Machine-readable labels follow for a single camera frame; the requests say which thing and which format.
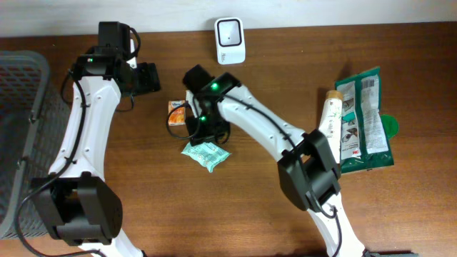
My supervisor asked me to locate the orange small box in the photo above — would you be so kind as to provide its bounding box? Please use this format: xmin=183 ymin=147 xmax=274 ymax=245
xmin=168 ymin=100 xmax=186 ymax=126

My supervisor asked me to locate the green wipes packet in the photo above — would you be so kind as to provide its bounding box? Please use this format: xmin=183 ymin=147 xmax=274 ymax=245
xmin=335 ymin=66 xmax=394 ymax=173

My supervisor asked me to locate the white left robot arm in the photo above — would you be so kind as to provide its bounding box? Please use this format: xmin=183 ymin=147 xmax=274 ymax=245
xmin=27 ymin=21 xmax=161 ymax=256

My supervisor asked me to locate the black camera cable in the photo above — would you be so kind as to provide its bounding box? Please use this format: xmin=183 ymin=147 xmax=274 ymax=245
xmin=165 ymin=101 xmax=231 ymax=146

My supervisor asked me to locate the green lid glass jar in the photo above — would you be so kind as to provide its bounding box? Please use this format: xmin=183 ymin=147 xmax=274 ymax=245
xmin=381 ymin=114 xmax=399 ymax=139

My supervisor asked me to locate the teal small packet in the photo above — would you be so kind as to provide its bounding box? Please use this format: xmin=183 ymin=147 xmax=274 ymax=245
xmin=181 ymin=143 xmax=231 ymax=173

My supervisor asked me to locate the white barcode scanner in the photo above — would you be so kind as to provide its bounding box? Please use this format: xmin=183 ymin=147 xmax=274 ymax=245
xmin=214 ymin=17 xmax=246 ymax=65

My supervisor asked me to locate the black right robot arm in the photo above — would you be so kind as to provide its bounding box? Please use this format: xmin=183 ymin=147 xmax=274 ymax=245
xmin=183 ymin=65 xmax=370 ymax=257

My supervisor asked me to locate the grey plastic mesh basket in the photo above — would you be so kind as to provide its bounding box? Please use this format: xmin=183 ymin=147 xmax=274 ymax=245
xmin=1 ymin=51 xmax=70 ymax=240

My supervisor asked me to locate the white cream tube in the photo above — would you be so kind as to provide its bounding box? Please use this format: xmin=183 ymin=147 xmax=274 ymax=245
xmin=318 ymin=90 xmax=343 ymax=164

